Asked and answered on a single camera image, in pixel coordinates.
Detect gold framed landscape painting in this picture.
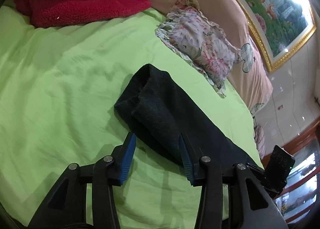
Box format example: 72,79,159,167
236,0,316,73

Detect green bed sheet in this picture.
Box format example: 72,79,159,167
1,6,260,225

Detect red folded blanket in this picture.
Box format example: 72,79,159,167
14,0,151,28

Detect wooden glass door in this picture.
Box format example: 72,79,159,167
274,127,319,224

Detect floral ruffled pillow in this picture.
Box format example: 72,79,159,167
155,0,242,98

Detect black pants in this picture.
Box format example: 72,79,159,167
114,64,256,170

